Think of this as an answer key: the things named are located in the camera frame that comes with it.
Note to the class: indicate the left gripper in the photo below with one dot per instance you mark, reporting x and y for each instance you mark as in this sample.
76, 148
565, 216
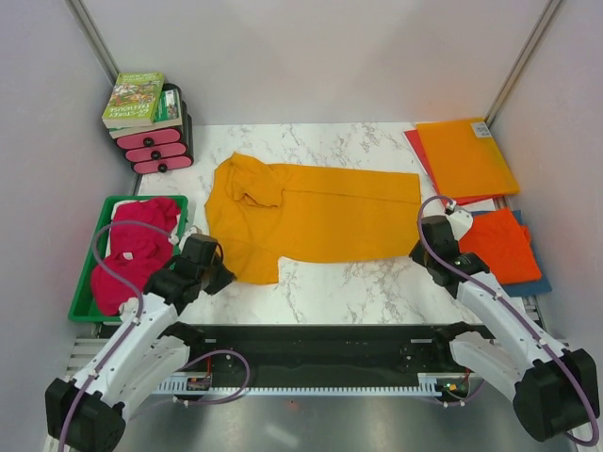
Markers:
225, 277

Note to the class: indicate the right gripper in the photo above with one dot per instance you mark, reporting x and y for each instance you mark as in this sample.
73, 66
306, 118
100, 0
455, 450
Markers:
415, 254

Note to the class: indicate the yellow t shirt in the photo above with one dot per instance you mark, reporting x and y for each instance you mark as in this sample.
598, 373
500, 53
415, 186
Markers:
262, 212

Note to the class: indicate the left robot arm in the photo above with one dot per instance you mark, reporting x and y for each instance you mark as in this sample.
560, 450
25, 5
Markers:
89, 411

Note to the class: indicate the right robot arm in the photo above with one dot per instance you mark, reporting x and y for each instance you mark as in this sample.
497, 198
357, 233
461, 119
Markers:
553, 389

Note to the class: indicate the folded orange t shirt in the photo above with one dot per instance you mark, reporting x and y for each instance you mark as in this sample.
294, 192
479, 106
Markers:
504, 246

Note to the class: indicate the magenta t shirt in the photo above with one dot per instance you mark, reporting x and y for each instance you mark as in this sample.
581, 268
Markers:
135, 252

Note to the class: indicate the orange plastic folder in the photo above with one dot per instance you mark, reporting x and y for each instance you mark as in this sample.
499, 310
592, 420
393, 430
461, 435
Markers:
465, 159

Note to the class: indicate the white t shirt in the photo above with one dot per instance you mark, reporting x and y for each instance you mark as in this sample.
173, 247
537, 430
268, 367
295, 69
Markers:
128, 310

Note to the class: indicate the red plastic folder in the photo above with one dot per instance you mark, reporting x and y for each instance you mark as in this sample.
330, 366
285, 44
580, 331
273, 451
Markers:
473, 204

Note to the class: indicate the folded blue t shirt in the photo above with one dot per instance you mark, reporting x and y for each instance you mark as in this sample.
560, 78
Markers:
532, 288

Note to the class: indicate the pink and black drawer unit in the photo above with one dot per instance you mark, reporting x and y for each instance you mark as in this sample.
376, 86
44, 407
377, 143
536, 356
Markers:
162, 150

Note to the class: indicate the green plastic tray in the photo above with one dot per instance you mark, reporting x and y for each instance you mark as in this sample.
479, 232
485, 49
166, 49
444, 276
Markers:
84, 308

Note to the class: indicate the green illustrated book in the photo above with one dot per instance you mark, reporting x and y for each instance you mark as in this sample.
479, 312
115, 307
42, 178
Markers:
133, 100

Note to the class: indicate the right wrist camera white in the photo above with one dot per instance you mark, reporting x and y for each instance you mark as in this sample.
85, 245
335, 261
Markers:
460, 220

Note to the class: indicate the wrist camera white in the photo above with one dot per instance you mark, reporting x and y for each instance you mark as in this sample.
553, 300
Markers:
179, 240
460, 220

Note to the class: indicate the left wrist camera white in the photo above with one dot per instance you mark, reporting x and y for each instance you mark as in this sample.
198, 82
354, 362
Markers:
179, 240

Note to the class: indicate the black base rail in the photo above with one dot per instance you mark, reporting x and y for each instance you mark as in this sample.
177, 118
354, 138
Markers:
316, 357

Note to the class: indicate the white slotted cable duct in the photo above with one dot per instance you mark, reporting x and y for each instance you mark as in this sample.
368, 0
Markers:
426, 386

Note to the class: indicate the right aluminium corner post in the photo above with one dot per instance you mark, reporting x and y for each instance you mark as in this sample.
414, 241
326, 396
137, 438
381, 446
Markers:
536, 37

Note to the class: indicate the aluminium corner post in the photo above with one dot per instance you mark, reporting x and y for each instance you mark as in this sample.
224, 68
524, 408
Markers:
536, 37
94, 37

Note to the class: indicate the left aluminium corner post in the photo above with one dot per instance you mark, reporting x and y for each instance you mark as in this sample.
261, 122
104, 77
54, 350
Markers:
94, 37

